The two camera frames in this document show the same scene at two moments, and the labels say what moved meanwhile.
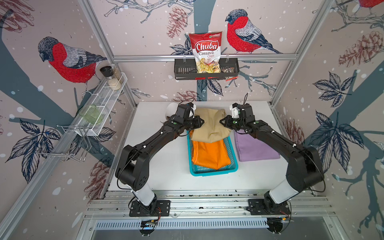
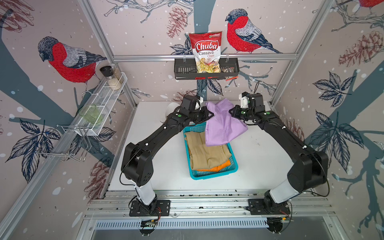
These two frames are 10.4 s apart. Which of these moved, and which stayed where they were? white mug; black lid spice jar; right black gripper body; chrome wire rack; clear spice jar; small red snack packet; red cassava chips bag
Moved: right black gripper body
Stayed: clear spice jar; chrome wire rack; black lid spice jar; small red snack packet; red cassava chips bag; white mug
